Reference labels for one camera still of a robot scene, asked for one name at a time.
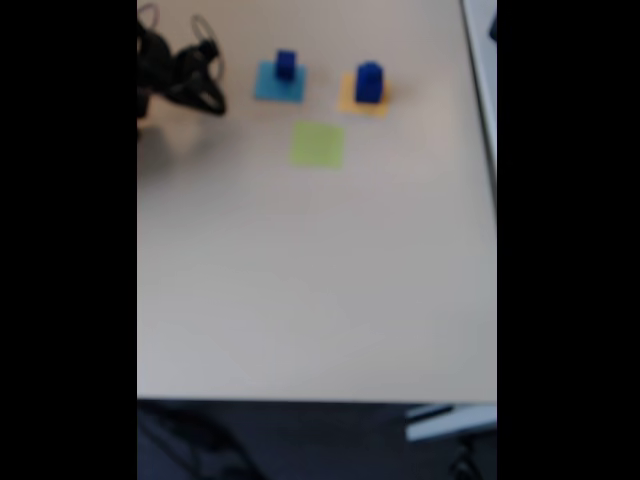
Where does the small blue cube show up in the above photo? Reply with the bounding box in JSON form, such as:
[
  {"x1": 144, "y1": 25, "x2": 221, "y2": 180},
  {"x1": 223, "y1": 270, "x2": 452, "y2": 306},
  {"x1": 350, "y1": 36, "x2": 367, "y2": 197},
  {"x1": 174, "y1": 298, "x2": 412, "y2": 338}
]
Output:
[{"x1": 274, "y1": 49, "x2": 298, "y2": 82}]

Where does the blue square sheet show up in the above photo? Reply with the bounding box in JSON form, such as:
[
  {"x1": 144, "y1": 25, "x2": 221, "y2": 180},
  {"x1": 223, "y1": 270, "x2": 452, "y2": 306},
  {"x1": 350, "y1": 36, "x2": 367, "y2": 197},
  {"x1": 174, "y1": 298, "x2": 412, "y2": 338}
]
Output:
[{"x1": 254, "y1": 59, "x2": 309, "y2": 105}]

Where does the green square sheet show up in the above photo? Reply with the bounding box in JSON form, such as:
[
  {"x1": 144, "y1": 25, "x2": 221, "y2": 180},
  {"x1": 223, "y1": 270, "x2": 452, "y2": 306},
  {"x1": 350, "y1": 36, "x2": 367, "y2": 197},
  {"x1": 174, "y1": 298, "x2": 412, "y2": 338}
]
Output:
[{"x1": 289, "y1": 121, "x2": 347, "y2": 172}]

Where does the orange square sheet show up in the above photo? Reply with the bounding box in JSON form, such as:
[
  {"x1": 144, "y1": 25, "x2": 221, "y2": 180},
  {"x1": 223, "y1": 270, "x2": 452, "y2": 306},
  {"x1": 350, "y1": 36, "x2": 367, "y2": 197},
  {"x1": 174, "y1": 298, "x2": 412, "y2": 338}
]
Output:
[{"x1": 338, "y1": 71, "x2": 392, "y2": 120}]

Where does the large blue cube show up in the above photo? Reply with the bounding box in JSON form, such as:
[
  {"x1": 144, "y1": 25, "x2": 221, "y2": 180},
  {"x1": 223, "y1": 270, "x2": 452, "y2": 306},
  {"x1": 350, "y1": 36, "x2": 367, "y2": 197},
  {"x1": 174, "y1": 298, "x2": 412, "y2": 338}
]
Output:
[{"x1": 354, "y1": 63, "x2": 386, "y2": 105}]

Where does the white neighbouring table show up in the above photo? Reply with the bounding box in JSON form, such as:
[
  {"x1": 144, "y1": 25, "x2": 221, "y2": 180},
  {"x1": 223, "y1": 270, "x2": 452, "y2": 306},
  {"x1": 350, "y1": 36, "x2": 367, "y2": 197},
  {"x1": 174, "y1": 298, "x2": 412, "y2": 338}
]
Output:
[{"x1": 459, "y1": 0, "x2": 498, "y2": 214}]

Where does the white grey bar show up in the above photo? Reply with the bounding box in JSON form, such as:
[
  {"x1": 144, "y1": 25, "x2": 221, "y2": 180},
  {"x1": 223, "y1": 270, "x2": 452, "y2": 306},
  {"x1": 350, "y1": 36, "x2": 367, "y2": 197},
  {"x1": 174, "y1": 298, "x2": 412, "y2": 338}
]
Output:
[{"x1": 404, "y1": 404, "x2": 498, "y2": 442}]

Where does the thin camera cable loop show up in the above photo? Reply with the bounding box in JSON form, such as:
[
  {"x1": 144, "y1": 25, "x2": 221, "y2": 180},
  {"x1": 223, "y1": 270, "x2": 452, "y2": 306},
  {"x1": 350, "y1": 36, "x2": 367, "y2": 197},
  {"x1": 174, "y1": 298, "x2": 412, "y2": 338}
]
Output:
[{"x1": 191, "y1": 13, "x2": 225, "y2": 84}]

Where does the thin arm cable loop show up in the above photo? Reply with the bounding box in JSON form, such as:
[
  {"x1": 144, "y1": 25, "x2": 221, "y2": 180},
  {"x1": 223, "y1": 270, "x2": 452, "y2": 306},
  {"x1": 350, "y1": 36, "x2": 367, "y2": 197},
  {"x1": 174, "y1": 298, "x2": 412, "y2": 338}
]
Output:
[{"x1": 137, "y1": 3, "x2": 160, "y2": 32}]

